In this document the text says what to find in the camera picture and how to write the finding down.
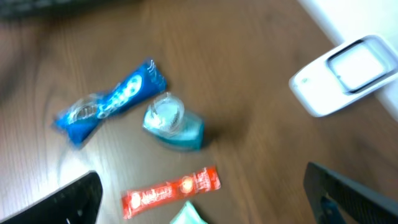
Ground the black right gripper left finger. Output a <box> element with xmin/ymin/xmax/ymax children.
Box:
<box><xmin>1</xmin><ymin>170</ymin><xmax>103</xmax><ymax>224</ymax></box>

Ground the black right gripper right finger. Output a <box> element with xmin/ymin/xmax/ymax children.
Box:
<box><xmin>303</xmin><ymin>162</ymin><xmax>397</xmax><ymax>223</ymax></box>

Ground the red Nescafe coffee stick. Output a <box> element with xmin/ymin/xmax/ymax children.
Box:
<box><xmin>121</xmin><ymin>166</ymin><xmax>221</xmax><ymax>220</ymax></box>

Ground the blue Oreo cookie pack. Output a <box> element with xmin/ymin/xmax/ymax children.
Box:
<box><xmin>53</xmin><ymin>58</ymin><xmax>167</xmax><ymax>147</ymax></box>

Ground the green wet wipes pack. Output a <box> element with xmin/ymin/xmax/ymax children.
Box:
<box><xmin>170</xmin><ymin>201</ymin><xmax>208</xmax><ymax>224</ymax></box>

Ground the blue mouthwash bottle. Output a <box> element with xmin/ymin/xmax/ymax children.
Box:
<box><xmin>142</xmin><ymin>92</ymin><xmax>205</xmax><ymax>151</ymax></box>

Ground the grey plastic basket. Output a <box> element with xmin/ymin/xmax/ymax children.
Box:
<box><xmin>1</xmin><ymin>0</ymin><xmax>136</xmax><ymax>19</ymax></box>

